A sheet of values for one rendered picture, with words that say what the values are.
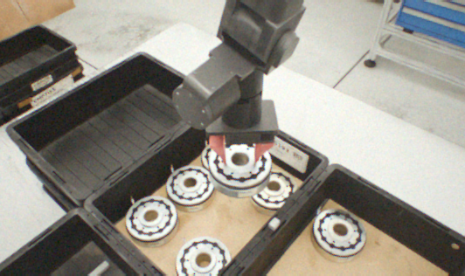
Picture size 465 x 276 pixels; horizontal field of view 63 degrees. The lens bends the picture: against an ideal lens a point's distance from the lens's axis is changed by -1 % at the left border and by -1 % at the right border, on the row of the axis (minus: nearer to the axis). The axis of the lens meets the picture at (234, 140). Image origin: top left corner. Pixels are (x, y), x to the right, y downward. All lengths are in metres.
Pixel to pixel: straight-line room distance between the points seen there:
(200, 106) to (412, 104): 2.17
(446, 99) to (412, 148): 1.46
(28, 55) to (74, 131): 1.05
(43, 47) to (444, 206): 1.80
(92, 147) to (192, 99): 0.60
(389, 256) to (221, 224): 0.34
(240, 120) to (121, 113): 0.59
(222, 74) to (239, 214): 0.45
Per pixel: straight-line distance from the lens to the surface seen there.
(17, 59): 2.06
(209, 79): 0.42
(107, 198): 0.79
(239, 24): 0.43
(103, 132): 1.03
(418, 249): 0.85
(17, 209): 1.12
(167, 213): 0.80
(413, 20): 2.53
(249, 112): 0.51
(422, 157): 1.21
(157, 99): 1.08
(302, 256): 0.79
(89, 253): 0.83
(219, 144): 0.55
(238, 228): 0.80
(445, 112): 2.56
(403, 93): 2.58
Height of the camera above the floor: 1.53
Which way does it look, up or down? 47 degrees down
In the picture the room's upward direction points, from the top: straight up
